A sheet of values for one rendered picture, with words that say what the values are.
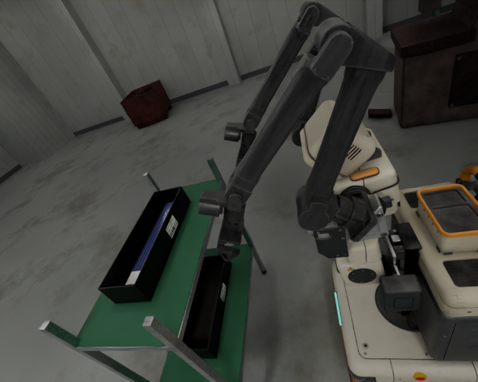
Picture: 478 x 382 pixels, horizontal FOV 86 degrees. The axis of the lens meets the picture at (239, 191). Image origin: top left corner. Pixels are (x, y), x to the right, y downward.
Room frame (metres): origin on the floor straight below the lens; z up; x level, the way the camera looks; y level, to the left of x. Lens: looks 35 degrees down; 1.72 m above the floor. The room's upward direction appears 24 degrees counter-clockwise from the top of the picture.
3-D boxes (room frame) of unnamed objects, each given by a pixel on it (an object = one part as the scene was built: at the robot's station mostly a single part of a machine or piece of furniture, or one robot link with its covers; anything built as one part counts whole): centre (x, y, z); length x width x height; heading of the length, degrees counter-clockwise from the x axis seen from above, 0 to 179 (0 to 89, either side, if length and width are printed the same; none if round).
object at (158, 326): (0.95, 0.43, 0.55); 0.91 x 0.46 x 1.10; 159
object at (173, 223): (0.95, 0.45, 1.01); 0.57 x 0.17 x 0.11; 159
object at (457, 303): (0.53, -0.63, 0.59); 0.55 x 0.34 x 0.83; 158
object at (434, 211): (0.52, -0.65, 0.87); 0.23 x 0.15 x 0.11; 158
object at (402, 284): (0.57, -0.37, 0.68); 0.28 x 0.27 x 0.25; 158
